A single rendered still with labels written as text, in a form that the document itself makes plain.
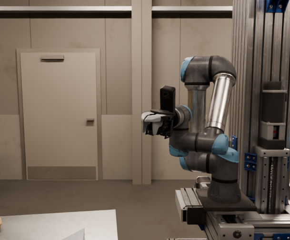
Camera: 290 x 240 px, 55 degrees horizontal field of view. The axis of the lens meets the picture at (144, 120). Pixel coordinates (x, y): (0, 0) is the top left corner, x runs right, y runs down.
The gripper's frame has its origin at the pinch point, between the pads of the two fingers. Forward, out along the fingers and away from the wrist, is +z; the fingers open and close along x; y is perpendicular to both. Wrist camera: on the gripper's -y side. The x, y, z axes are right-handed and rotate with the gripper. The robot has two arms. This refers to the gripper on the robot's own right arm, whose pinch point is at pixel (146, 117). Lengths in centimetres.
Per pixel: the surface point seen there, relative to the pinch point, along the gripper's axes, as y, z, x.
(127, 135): 96, -327, 178
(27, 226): 46, 5, 38
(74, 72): 3, -287, 267
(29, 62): -3, -256, 332
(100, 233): 42.8, -2.5, 12.5
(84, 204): 171, -212, 170
